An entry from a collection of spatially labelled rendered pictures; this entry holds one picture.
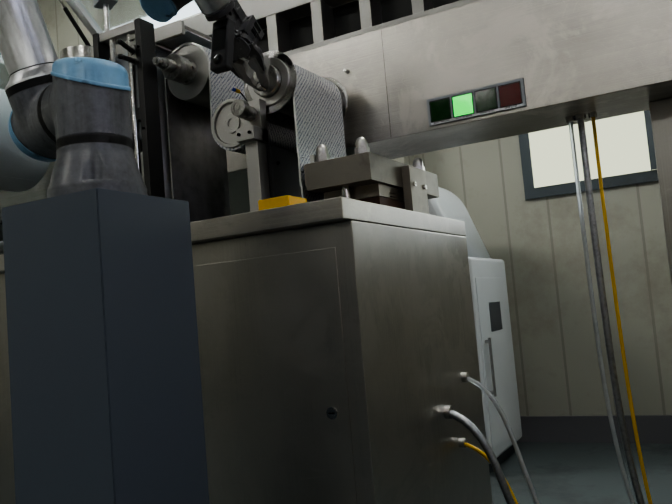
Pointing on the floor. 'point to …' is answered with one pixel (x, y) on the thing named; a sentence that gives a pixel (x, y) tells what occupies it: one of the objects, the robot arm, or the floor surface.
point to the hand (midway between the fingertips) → (260, 86)
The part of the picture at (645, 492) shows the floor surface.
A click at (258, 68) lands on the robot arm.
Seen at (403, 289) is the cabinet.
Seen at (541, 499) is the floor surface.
